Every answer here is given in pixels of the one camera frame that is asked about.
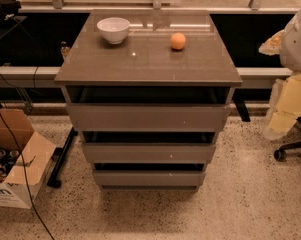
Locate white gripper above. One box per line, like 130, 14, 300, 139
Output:
259, 30, 301, 134

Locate grey top drawer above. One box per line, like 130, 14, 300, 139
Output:
67, 103, 229, 132

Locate grey drawer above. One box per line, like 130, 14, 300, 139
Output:
67, 103, 229, 132
82, 143, 216, 163
93, 170, 205, 187

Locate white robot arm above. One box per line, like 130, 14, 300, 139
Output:
259, 8, 301, 140

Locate grey drawer cabinet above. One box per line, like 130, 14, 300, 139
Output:
55, 9, 242, 190

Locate grey middle drawer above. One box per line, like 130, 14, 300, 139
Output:
82, 143, 216, 163

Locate grey bottom drawer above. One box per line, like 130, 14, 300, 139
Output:
93, 170, 205, 187

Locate open cardboard box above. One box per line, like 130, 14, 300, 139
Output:
0, 109, 56, 209

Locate black right table leg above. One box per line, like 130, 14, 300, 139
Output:
233, 90, 250, 122

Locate black table leg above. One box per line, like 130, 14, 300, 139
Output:
47, 128, 78, 188
233, 90, 250, 122

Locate orange fruit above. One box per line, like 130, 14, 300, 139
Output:
170, 33, 186, 50

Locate black office chair base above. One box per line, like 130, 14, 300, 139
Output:
274, 117, 301, 162

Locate white ceramic bowl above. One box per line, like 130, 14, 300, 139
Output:
97, 17, 130, 44

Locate small glass bottle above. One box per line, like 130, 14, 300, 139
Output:
60, 41, 70, 59

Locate black floor cable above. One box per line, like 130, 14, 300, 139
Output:
0, 65, 56, 240

